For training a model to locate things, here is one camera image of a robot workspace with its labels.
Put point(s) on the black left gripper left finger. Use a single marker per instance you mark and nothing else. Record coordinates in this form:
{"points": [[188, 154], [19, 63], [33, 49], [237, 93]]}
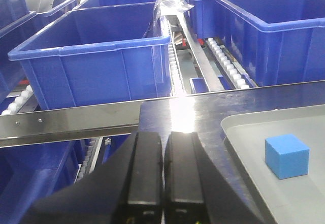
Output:
{"points": [[127, 188]]}

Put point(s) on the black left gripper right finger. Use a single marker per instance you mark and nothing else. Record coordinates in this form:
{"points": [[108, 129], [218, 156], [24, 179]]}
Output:
{"points": [[200, 190]]}

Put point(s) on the blue bin lower shelf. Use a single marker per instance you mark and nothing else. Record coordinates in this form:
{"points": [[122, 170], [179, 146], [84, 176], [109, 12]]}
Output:
{"points": [[35, 171]]}

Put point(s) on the lower white roller track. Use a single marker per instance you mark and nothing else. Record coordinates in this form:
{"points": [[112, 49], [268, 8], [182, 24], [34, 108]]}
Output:
{"points": [[91, 156]]}

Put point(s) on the white roller track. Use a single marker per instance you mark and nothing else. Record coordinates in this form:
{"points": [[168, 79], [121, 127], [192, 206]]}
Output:
{"points": [[177, 84], [18, 102], [227, 65], [91, 156]]}

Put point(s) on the blue foam cube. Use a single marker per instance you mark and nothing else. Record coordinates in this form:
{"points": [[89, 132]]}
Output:
{"points": [[287, 156]]}

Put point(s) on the white roller track centre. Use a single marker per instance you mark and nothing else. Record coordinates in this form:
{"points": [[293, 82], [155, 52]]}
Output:
{"points": [[177, 84]]}

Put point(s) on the grey plastic tray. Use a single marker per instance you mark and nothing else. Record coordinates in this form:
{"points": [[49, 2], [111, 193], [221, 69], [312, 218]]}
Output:
{"points": [[292, 200]]}

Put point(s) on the small blue bin below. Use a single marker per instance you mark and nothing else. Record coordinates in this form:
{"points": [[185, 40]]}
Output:
{"points": [[198, 85]]}

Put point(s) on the white roller track right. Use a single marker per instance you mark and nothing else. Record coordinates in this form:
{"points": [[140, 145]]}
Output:
{"points": [[227, 65]]}

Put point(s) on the blue bin front left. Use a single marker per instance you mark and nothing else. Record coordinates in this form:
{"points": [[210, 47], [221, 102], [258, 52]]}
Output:
{"points": [[98, 55]]}

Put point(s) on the white roller track left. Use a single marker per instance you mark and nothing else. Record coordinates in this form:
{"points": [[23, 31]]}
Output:
{"points": [[18, 102]]}

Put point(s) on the blue bin front right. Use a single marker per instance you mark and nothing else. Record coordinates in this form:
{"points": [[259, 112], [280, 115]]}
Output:
{"points": [[275, 41]]}

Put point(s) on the clear plastic sheet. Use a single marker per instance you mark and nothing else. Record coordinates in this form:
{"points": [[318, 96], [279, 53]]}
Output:
{"points": [[172, 7]]}

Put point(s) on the blue bin far back left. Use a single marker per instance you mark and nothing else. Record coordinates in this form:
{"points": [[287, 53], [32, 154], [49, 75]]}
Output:
{"points": [[59, 8]]}

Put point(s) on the steel shelf front rail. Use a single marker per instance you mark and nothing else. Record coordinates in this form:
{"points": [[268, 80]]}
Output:
{"points": [[200, 113]]}

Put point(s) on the steel centre divider rail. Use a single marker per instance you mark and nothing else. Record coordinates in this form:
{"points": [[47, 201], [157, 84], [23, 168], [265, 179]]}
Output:
{"points": [[212, 82]]}

